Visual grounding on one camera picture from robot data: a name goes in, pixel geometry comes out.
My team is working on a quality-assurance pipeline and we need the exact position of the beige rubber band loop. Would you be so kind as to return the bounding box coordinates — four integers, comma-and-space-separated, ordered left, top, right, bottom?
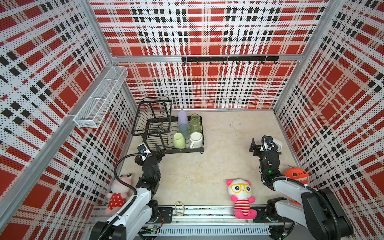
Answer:
175, 201, 185, 217

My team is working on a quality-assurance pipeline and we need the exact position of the red and white mug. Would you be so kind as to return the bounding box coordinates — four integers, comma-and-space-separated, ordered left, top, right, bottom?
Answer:
190, 132, 203, 149

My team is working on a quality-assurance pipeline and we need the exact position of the black wire dish rack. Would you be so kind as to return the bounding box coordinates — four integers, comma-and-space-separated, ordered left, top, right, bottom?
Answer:
131, 97, 205, 154

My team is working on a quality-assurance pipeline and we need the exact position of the lilac plastic cup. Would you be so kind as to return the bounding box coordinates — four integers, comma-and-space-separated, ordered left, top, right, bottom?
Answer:
178, 110, 189, 126

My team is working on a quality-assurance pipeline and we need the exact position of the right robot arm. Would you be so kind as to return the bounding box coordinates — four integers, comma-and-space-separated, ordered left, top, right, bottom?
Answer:
249, 136, 354, 240

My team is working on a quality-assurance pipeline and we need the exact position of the light green ceramic mug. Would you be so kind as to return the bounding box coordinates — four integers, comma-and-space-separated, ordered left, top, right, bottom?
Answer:
173, 133, 186, 149

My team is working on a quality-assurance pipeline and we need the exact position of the black wall hook rail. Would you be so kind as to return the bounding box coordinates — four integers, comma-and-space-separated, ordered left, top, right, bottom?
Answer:
181, 56, 280, 63

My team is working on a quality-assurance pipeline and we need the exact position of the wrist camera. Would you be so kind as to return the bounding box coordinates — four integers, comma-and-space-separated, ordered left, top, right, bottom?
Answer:
262, 136, 275, 151
137, 143, 151, 155

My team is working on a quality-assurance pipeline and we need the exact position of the white mesh wall shelf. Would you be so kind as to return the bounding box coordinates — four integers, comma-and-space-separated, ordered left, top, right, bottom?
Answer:
74, 66, 128, 128

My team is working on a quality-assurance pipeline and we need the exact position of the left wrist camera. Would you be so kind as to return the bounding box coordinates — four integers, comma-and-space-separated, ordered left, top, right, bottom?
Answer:
137, 143, 151, 155

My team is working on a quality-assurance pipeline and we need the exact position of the teal translucent cup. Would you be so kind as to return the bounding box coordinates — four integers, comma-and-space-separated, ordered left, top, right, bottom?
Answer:
179, 124, 190, 140

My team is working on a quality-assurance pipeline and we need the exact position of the tall green transparent cup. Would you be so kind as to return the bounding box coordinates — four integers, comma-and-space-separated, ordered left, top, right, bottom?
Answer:
190, 119, 202, 134

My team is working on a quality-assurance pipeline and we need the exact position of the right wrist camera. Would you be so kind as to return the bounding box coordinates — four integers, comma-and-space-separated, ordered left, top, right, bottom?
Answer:
262, 136, 275, 151

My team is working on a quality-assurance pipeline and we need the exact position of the white pink panda plush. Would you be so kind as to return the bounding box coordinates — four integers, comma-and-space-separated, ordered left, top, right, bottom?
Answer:
226, 179, 258, 220

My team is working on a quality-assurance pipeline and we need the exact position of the orange fish plush toy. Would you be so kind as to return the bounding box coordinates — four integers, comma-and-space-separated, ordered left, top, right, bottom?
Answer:
284, 166, 310, 206

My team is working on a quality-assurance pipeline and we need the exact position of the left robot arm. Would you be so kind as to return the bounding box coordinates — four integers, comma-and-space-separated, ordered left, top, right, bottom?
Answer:
90, 149, 165, 240

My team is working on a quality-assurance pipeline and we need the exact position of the pink pig plush toy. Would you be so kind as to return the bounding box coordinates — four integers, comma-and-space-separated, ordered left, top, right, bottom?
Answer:
104, 180, 131, 215

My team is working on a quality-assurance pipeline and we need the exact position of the short green transparent cup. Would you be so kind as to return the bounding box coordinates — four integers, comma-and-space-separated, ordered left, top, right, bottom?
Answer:
190, 114, 200, 121

